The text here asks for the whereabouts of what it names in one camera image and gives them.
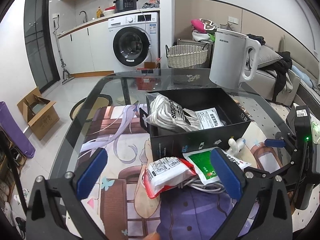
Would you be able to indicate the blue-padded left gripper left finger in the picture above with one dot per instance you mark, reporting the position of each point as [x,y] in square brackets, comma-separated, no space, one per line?
[44,220]

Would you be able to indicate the yellow bottle on counter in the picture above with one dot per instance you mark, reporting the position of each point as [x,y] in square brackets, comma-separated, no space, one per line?
[99,12]

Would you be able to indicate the white woven basket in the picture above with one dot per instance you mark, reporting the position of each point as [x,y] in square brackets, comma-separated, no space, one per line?
[186,56]

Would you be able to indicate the open brown cardboard box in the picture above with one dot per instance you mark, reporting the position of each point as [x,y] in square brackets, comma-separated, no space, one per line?
[38,112]

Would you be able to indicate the black cardboard storage box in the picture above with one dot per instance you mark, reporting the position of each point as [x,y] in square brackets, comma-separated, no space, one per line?
[166,143]

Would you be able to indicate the black rice cooker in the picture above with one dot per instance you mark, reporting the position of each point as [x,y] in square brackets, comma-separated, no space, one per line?
[125,5]

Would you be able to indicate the dark glass door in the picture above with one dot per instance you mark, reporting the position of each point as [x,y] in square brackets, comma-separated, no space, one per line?
[38,44]

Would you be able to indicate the chrome kitchen faucet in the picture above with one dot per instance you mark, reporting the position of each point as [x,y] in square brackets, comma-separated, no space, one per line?
[84,14]

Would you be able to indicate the red white soft packet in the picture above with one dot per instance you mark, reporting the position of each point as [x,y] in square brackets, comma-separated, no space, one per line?
[166,173]

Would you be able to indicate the pile of colourful clothes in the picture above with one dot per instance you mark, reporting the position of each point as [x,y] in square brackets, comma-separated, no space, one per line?
[204,30]

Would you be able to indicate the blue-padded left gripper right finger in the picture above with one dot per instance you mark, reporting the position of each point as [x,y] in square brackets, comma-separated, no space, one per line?
[262,209]

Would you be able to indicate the black jacket on sofa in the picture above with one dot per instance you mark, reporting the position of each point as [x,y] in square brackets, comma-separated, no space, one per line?
[273,67]

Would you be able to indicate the white electric kettle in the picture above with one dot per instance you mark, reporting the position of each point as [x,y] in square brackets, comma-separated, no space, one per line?
[230,53]

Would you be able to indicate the green white medicine sachet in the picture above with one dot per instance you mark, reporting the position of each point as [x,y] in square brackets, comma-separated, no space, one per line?
[202,165]

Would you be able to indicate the white printed sachet in box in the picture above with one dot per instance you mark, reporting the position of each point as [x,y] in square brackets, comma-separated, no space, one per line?
[209,118]

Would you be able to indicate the white kitchen base cabinets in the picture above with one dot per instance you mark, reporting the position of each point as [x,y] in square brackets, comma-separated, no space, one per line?
[87,50]

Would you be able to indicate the purple rolled yoga mat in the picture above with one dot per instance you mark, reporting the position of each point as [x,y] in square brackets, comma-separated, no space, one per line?
[15,133]

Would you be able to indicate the white plush toy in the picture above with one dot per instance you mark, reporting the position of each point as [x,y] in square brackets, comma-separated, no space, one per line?
[235,146]

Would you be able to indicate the grey sofa with cushions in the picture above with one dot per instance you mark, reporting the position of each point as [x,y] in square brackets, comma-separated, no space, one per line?
[289,73]

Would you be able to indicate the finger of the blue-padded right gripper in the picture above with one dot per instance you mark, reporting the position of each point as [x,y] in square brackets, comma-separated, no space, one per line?
[276,143]

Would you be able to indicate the anime print desk mat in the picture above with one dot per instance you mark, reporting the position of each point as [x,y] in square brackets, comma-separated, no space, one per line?
[119,202]

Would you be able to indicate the striped socks in plastic bag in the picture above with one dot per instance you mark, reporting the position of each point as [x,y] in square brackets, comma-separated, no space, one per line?
[167,114]

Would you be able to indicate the mop with metal handle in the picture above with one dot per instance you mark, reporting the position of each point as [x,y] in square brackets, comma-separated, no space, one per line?
[66,75]

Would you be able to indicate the white front-load washing machine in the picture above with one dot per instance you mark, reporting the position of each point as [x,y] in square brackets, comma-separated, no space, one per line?
[135,41]

